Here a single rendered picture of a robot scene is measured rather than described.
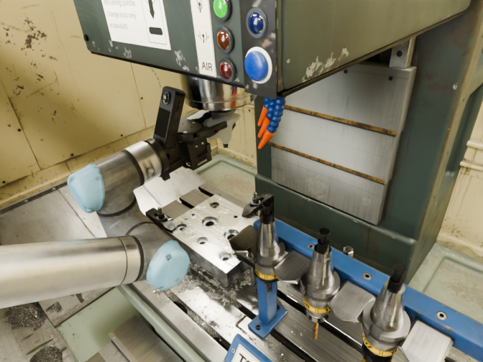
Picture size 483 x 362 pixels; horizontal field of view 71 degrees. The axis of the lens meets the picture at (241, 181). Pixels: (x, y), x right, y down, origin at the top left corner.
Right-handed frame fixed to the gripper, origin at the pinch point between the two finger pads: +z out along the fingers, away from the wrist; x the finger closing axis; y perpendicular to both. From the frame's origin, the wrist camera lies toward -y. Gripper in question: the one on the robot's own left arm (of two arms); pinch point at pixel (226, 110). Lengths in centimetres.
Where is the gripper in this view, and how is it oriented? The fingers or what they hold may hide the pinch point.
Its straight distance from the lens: 76.9
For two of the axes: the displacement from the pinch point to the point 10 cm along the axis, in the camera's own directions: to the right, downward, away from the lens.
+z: 7.0, -4.6, 5.4
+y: 1.0, 8.2, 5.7
